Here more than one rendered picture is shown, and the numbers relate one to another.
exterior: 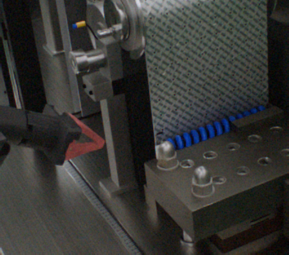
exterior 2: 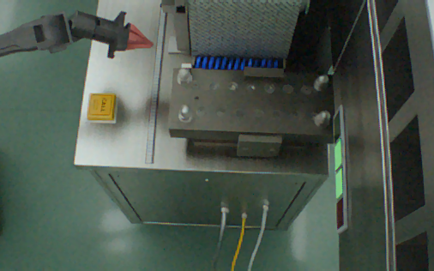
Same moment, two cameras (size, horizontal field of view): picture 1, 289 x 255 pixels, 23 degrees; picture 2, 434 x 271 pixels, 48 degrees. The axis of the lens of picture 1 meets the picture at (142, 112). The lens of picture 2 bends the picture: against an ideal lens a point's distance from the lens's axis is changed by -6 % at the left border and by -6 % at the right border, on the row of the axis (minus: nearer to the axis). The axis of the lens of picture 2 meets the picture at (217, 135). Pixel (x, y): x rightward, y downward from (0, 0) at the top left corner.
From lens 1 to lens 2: 0.76 m
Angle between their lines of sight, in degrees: 43
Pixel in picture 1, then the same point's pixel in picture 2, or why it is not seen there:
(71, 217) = (138, 57)
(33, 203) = not seen: hidden behind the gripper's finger
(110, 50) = not seen: outside the picture
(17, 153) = not seen: outside the picture
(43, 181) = (141, 15)
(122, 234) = (156, 88)
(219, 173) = (206, 105)
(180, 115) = (212, 47)
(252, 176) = (221, 121)
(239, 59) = (266, 34)
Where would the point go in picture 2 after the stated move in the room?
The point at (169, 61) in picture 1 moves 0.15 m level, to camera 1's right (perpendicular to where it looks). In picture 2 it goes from (207, 22) to (269, 49)
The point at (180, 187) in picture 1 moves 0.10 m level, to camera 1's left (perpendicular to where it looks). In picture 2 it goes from (177, 104) to (140, 87)
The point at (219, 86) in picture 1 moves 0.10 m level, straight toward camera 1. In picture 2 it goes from (247, 42) to (224, 74)
